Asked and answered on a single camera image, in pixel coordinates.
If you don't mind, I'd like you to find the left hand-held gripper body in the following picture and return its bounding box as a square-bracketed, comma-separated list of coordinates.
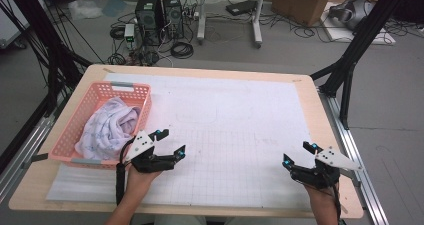
[123, 129, 177, 175]

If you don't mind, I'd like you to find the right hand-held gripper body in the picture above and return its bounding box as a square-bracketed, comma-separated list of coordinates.
[289, 146, 363, 190]

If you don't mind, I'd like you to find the lilac printed towel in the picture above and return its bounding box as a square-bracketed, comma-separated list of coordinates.
[73, 96, 143, 162]

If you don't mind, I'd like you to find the pink plastic basket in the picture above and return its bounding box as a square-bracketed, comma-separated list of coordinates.
[48, 80, 153, 171]

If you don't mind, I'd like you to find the person's right hand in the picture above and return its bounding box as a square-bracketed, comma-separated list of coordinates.
[304, 183, 339, 206]

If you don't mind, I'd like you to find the person's left hand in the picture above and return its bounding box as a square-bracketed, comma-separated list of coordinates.
[124, 165, 164, 200]

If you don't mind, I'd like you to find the white power adapter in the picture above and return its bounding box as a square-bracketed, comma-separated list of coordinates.
[123, 23, 136, 43]

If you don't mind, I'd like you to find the white floor board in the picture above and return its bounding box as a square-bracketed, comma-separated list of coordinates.
[321, 1, 397, 46]

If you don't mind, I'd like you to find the large black computer tower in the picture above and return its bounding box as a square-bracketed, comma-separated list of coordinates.
[134, 0, 164, 47]

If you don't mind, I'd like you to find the slim black computer tower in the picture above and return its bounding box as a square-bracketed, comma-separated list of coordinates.
[161, 0, 185, 40]

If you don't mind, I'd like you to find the black metal stand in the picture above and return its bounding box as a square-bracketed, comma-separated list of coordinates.
[0, 0, 93, 116]
[309, 0, 414, 131]

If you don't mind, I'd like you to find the grey rounded device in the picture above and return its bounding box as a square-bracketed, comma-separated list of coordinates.
[328, 0, 376, 31]

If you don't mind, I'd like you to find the open cardboard box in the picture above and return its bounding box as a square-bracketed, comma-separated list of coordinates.
[271, 0, 334, 28]

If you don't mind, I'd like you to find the crumpled clear plastic bag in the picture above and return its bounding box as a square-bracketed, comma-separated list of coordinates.
[68, 0, 104, 21]

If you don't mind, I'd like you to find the flat black device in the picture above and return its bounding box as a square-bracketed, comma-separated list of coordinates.
[225, 0, 258, 17]

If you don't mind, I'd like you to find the white cabinet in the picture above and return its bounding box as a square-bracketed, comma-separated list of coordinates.
[0, 0, 30, 49]

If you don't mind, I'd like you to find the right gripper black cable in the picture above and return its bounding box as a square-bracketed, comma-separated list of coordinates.
[331, 181, 345, 225]

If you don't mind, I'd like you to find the grey metal bracket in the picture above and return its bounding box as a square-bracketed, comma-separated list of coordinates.
[21, 153, 49, 169]
[339, 169, 362, 188]

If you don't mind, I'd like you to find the aluminium rail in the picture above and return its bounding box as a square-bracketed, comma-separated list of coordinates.
[0, 94, 68, 204]
[318, 88, 390, 225]

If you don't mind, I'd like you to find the coiled black cable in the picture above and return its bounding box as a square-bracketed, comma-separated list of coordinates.
[170, 41, 195, 60]

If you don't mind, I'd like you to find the white stand frame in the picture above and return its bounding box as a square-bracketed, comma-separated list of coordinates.
[196, 0, 268, 49]

